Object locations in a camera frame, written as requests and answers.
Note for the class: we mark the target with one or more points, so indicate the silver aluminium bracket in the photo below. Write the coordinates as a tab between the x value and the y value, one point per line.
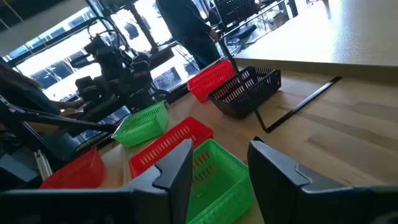
43	166

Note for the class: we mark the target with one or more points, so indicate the person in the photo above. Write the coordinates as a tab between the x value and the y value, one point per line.
189	28
25	93

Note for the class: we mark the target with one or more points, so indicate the dark building column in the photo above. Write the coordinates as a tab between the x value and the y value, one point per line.
143	26

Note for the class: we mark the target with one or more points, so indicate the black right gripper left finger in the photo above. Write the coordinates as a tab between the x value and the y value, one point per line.
177	174

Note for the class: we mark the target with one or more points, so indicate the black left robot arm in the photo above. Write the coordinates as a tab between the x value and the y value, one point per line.
118	71

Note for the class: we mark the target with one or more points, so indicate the red plastic basket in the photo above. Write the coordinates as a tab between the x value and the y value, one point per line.
208	81
77	174
186	130

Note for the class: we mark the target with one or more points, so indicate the black office chair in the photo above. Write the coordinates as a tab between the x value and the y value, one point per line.
233	11

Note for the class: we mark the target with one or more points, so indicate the black plastic basket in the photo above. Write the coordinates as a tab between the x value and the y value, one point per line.
239	109

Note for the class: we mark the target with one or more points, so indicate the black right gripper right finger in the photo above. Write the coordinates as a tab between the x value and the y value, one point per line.
273	180

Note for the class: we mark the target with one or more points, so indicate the green plastic basket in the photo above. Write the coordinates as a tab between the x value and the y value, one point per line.
140	130
224	186

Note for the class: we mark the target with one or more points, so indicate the black aluminium table frame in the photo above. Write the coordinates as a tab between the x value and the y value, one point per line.
77	124

